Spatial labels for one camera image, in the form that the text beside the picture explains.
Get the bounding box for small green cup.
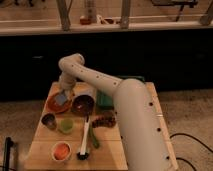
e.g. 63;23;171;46
59;118;73;134

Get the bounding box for white bowl orange contents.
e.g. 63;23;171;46
51;142;71;162

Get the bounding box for brown grape bunch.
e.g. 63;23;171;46
92;114;116;128

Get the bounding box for dark brown bowl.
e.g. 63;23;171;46
71;95;95;116

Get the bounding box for black floor cable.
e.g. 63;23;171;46
169;132;213;171

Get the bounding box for green plastic tray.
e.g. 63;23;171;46
96;75;145;110

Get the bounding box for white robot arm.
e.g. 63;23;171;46
58;53;175;171

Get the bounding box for red orange bowl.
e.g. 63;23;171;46
46;92;71;114

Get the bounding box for black pole stand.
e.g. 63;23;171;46
2;137;14;171

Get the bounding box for green cucumber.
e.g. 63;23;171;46
89;125;100;149

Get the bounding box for red object on shelf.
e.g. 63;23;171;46
79;16;91;25

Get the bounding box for dark metal cup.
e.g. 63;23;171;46
41;113;57;130

